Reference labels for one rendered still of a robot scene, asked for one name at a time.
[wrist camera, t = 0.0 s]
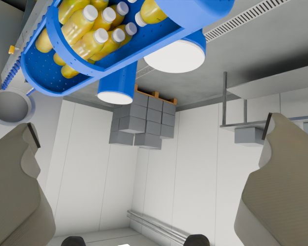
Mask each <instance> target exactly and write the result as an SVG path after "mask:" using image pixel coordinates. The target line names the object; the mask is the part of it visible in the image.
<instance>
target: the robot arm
mask: <svg viewBox="0 0 308 246"><path fill-rule="evenodd" d="M262 140H264V146H263V149H262V153H261V156H260V160H259V163H258V165H259V168H260V169H258V170H256V171H253V172H251V173H250V174H249V175H248V178H247V181H246V183H245V186H244V189H243V191H242V195H241V199H240V203H239V207H238V211H237V215H236V218H235V222H234V231H235V234H236V235H237V237H238V238H239V239H240V241H241V242H242V243H243V245H244V246H308V134H307V133H306V132H305V131H303V130H302V129H301V128H300V127H298V126H297V125H296V124H294V123H293V122H292V121H290V120H289V119H288V118H287V117H285V116H284V115H283V114H281V113H270V112H269V114H268V117H267V121H266V124H265V128H264V132H263V136H262ZM40 147H41V146H40V142H39V138H38V134H37V130H36V128H35V126H34V124H33V123H31V122H29V123H21V124H19V125H17V126H16V127H15V128H13V129H12V130H11V131H10V132H8V133H7V134H6V135H4V136H3V137H2V138H1V139H0V246H46V245H47V244H48V243H49V241H50V240H51V239H52V238H53V236H54V234H55V232H56V225H55V221H54V216H53V212H52V208H51V206H50V204H49V202H48V200H47V198H46V196H45V194H44V192H43V190H42V188H41V187H40V185H39V183H38V181H37V177H38V175H39V174H40V172H41V169H40V167H39V165H38V163H37V161H36V159H35V154H36V152H37V151H38V148H40ZM61 246H86V244H85V242H84V239H83V238H82V237H80V236H69V237H67V238H66V239H64V241H63V242H62V244H61ZM183 246H210V242H209V240H208V238H207V237H206V236H205V235H203V234H192V235H189V236H188V237H187V239H186V241H185V242H184V244H183Z"/></svg>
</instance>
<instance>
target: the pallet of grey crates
mask: <svg viewBox="0 0 308 246"><path fill-rule="evenodd" d="M137 87H138V85H137V84H135V87H134V95H133V101H132V102H131V103H129V104H114V107H113V115H112V121H111V128H110V139H109V144H114V145H121V146H133V138H134V136H135V139H134V146H138V147H139V148H142V149H148V150H161V146H162V139H173V138H174V126H175V115H176V105H177V99H175V98H173V99H169V100H163V99H160V98H158V96H159V92H156V91H155V92H152V93H149V94H146V93H143V92H140V91H138V90H137Z"/></svg>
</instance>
